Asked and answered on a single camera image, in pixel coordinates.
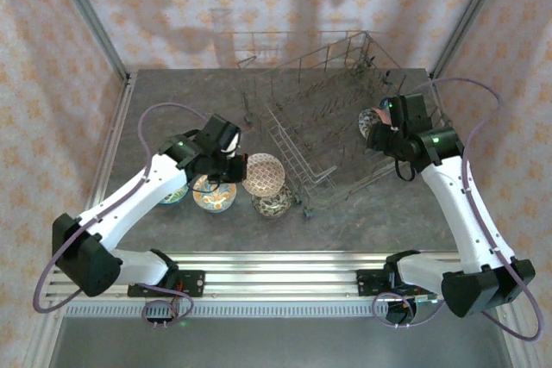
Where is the blue white floral bowl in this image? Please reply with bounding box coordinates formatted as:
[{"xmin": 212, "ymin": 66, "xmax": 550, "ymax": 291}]
[{"xmin": 357, "ymin": 108, "xmax": 380, "ymax": 140}]

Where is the red lattice pattern bowl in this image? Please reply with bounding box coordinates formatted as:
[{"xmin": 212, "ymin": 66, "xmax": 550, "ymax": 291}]
[{"xmin": 241, "ymin": 152, "xmax": 286, "ymax": 196}]

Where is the orange floral pattern bowl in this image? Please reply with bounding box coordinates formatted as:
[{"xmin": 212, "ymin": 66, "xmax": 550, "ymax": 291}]
[{"xmin": 191, "ymin": 176, "xmax": 238, "ymax": 213}]

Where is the brown leaf pattern bowl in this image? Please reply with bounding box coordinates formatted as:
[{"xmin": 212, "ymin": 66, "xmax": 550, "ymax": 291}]
[{"xmin": 251, "ymin": 184, "xmax": 297, "ymax": 220}]

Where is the grey wire dish rack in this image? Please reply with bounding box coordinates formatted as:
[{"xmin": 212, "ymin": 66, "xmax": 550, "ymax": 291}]
[{"xmin": 235, "ymin": 29, "xmax": 452, "ymax": 219}]

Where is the green leaf pattern bowl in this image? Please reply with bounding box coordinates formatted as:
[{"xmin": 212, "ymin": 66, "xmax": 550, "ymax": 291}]
[{"xmin": 157, "ymin": 184, "xmax": 190, "ymax": 206}]

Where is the grey metal panel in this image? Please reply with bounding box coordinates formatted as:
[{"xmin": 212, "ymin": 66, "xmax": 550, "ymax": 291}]
[{"xmin": 42, "ymin": 315, "xmax": 517, "ymax": 368}]

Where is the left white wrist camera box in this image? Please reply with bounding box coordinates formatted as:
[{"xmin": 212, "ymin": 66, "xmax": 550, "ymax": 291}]
[{"xmin": 220, "ymin": 133, "xmax": 243, "ymax": 157}]

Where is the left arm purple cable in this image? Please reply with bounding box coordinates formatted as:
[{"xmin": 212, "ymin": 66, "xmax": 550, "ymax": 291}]
[{"xmin": 33, "ymin": 103, "xmax": 210, "ymax": 329}]

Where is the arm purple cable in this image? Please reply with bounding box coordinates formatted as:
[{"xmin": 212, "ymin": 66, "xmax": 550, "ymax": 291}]
[
  {"xmin": 371, "ymin": 77, "xmax": 544, "ymax": 342},
  {"xmin": 33, "ymin": 103, "xmax": 210, "ymax": 329}
]

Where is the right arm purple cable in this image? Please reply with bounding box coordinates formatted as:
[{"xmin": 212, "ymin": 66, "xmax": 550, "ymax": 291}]
[{"xmin": 371, "ymin": 77, "xmax": 544, "ymax": 342}]

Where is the aluminium mounting rail frame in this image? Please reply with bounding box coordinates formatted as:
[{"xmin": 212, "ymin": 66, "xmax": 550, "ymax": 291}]
[{"xmin": 45, "ymin": 250, "xmax": 518, "ymax": 303}]

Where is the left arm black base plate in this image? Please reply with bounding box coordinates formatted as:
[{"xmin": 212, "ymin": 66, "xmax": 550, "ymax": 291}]
[{"xmin": 127, "ymin": 270, "xmax": 206, "ymax": 299}]

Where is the aluminium frame post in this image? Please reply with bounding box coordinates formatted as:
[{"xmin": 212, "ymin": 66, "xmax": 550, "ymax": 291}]
[
  {"xmin": 429, "ymin": 0, "xmax": 514, "ymax": 84},
  {"xmin": 45, "ymin": 0, "xmax": 133, "ymax": 83}
]

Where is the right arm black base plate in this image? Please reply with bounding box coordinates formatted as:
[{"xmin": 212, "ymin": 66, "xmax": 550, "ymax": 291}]
[{"xmin": 355, "ymin": 270, "xmax": 394, "ymax": 299}]

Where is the grey slotted cable duct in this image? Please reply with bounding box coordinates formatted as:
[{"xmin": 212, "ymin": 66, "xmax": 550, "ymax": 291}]
[{"xmin": 64, "ymin": 302, "xmax": 389, "ymax": 318}]

